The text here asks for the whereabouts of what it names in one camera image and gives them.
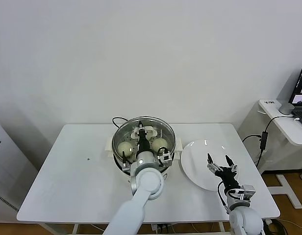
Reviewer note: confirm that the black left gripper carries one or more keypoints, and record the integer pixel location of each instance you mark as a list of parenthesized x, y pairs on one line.
[(143, 144)]

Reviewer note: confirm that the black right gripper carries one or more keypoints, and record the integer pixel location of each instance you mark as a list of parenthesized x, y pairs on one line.
[(228, 177)]

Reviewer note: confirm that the round glass pot lid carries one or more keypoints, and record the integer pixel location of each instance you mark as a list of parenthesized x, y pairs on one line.
[(151, 132)]

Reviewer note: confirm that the white steamed baozi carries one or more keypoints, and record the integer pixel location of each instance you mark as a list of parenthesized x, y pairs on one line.
[(158, 144), (124, 148)]

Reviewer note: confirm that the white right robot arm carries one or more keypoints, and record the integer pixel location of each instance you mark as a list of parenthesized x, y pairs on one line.
[(244, 215)]

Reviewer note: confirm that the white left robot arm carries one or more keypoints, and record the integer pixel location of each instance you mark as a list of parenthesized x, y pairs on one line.
[(141, 191)]

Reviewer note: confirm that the perforated steel steamer basket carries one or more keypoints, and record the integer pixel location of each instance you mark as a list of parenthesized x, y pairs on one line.
[(117, 163)]

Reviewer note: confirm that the round white plate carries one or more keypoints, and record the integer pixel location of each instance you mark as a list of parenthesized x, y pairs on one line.
[(197, 166)]

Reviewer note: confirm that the cream electric cooker base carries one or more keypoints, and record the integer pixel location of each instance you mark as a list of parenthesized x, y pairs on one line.
[(178, 147)]

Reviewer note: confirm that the white side desk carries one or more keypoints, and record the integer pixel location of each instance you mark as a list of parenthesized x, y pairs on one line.
[(281, 124)]

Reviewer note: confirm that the grey round speaker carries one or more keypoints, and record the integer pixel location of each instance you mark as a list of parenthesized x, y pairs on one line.
[(286, 108)]

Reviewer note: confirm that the open dark laptop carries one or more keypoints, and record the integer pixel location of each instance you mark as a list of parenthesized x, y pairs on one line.
[(300, 83)]

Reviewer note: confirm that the white floor cabinet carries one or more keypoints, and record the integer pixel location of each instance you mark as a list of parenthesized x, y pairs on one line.
[(11, 166)]

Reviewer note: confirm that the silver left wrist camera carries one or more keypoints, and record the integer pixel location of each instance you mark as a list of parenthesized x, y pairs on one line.
[(165, 157)]

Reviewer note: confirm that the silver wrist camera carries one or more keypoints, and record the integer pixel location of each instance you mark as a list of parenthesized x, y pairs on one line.
[(247, 192), (165, 157)]

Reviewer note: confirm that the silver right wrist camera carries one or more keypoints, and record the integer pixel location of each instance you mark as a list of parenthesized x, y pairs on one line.
[(247, 192)]

